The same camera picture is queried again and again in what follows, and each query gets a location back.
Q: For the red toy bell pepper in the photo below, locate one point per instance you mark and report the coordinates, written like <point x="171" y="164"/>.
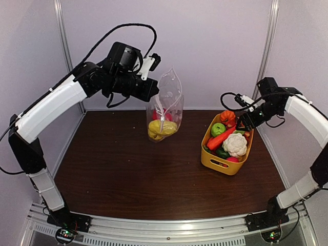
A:
<point x="157" y="115"/>

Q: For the red toy apple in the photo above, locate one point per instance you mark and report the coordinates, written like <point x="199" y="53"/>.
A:
<point x="233" y="159"/>

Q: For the white toy cauliflower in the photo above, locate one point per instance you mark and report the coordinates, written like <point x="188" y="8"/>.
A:
<point x="235" y="145"/>

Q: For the right aluminium frame post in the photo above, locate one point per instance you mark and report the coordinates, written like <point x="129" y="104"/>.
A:
<point x="272" y="24"/>

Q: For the green toy apple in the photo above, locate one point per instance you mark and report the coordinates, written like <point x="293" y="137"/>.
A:
<point x="217" y="129"/>

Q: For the left aluminium frame post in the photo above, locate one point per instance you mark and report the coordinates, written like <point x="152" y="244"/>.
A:
<point x="62" y="34"/>

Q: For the clear zip top bag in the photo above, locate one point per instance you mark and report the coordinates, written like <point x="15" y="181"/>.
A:
<point x="170" y="97"/>

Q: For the orange toy carrot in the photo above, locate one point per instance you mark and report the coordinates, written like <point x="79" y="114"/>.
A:
<point x="216" y="142"/>

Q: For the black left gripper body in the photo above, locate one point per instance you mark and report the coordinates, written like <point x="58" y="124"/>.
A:
<point x="122" y="83"/>

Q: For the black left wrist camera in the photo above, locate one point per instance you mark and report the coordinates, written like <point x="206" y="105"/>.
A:
<point x="149" y="64"/>

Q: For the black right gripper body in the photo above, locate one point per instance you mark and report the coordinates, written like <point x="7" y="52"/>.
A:
<point x="257" y="120"/>

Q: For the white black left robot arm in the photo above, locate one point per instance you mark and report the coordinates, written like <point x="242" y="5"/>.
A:
<point x="83" y="82"/>

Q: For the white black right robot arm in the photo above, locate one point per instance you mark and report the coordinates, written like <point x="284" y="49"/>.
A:
<point x="288" y="100"/>

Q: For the orange toy pumpkin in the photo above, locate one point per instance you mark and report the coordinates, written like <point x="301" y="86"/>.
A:
<point x="227" y="117"/>

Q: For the yellow plastic basket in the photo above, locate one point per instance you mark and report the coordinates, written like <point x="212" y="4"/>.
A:
<point x="211" y="160"/>

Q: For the green toy avocado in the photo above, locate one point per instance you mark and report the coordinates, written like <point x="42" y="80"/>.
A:
<point x="222" y="153"/>

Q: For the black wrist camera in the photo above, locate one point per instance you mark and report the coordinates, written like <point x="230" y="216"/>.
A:
<point x="149" y="64"/>
<point x="246" y="102"/>

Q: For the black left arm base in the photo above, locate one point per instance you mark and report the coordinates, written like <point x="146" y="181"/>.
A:
<point x="70" y="221"/>

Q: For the aluminium frame post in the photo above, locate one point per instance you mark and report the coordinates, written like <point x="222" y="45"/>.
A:
<point x="272" y="24"/>
<point x="62" y="34"/>

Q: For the yellow toy bell pepper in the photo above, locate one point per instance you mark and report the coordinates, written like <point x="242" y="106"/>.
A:
<point x="158" y="130"/>

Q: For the aluminium front rail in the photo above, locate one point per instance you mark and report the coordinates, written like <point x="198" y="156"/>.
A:
<point x="230" y="230"/>

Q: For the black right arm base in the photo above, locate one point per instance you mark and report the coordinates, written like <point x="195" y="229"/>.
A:
<point x="272" y="217"/>

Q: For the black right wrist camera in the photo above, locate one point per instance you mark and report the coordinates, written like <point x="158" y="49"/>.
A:
<point x="246" y="102"/>

